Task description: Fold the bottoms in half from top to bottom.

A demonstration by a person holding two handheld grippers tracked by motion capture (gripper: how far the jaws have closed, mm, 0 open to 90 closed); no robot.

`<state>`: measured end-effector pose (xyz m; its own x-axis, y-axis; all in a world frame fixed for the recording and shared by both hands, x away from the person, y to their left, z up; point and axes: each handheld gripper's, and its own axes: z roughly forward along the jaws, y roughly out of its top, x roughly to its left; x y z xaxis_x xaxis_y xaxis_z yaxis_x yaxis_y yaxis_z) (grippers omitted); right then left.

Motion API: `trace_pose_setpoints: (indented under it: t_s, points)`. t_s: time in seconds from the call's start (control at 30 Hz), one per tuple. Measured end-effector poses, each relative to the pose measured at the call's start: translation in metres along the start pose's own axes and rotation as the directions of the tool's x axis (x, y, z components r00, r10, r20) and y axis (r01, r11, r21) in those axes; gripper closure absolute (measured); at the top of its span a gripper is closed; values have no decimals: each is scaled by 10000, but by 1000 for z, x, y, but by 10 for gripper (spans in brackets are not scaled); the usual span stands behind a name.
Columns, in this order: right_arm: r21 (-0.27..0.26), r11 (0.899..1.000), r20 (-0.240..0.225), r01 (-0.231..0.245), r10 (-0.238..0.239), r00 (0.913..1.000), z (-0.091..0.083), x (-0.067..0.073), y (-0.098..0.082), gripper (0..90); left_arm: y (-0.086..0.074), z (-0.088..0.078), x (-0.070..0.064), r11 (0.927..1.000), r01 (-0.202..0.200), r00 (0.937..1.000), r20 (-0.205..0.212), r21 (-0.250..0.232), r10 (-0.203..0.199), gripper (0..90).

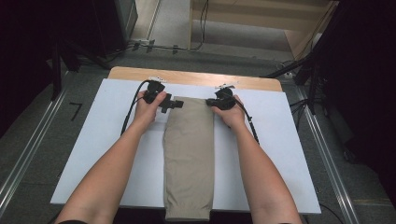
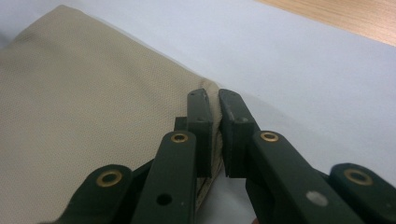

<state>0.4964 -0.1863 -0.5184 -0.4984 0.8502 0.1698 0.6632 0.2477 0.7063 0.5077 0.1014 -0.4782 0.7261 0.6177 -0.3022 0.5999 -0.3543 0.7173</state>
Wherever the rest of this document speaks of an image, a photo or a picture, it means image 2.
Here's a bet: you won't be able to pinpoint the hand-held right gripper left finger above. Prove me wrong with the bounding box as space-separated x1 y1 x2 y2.
174 88 215 178

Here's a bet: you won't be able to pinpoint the beige pants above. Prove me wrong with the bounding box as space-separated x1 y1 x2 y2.
0 4 226 224

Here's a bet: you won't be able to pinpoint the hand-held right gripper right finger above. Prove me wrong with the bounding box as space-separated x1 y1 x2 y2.
219 89 262 178

